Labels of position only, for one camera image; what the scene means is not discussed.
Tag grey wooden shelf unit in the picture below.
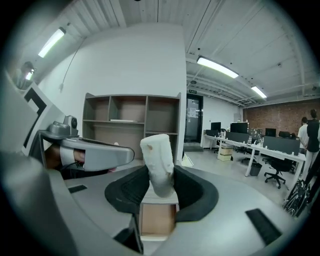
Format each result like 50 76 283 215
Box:
82 92 182 166

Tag grey gripper fisheye camera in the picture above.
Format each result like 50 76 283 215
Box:
62 114 79 137

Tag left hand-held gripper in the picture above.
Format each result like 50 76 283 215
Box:
0 71 136 173

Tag cardboard boxes under desk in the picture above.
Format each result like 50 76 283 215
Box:
217 143 234 161

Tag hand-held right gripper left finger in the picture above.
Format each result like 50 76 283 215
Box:
65 165 151 255

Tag black trash bin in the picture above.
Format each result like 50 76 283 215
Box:
249 162 263 177

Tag person's left hand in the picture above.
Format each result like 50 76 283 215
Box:
44 143 87 173

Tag dark desk divider panel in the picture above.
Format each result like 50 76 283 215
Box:
225 131 250 144
263 136 301 156

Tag white cloth roll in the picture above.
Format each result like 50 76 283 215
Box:
139 133 175 199

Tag grey wall cable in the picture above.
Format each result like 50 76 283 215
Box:
58 39 85 93

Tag black glass door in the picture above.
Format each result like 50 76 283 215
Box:
184 94 204 145

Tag sticker-covered monitor back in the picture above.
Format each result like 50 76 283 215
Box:
248 127 263 145

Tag black and white backpack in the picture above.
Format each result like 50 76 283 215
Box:
282 178 311 217

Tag black office chair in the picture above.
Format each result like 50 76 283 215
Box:
264 158 294 190

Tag dark door mat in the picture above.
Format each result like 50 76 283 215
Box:
183 144 204 152

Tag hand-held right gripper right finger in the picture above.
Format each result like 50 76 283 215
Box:
159 165 300 256

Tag long white office desk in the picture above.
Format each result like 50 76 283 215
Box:
202 133 307 191

